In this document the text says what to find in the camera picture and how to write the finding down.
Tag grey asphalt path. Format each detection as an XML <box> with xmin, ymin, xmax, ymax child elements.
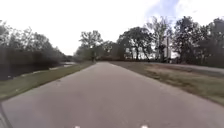
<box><xmin>0</xmin><ymin>61</ymin><xmax>224</xmax><ymax>128</ymax></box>

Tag row of trees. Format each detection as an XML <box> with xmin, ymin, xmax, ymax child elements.
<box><xmin>73</xmin><ymin>15</ymin><xmax>224</xmax><ymax>69</ymax></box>

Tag pale building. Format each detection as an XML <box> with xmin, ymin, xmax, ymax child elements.
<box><xmin>163</xmin><ymin>35</ymin><xmax>173</xmax><ymax>60</ymax></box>

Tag patchy grass verge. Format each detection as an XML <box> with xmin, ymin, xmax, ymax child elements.
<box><xmin>108</xmin><ymin>60</ymin><xmax>224</xmax><ymax>107</ymax></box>

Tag grass strip beside water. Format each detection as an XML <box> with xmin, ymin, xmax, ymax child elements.
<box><xmin>0</xmin><ymin>61</ymin><xmax>96</xmax><ymax>101</ymax></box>

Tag wood beside water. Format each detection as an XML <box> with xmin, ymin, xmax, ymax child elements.
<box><xmin>0</xmin><ymin>20</ymin><xmax>73</xmax><ymax>68</ymax></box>

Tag grey side road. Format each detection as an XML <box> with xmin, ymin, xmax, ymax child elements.
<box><xmin>151</xmin><ymin>61</ymin><xmax>224</xmax><ymax>75</ymax></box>

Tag dark water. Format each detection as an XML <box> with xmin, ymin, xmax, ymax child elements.
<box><xmin>0</xmin><ymin>61</ymin><xmax>78</xmax><ymax>82</ymax></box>

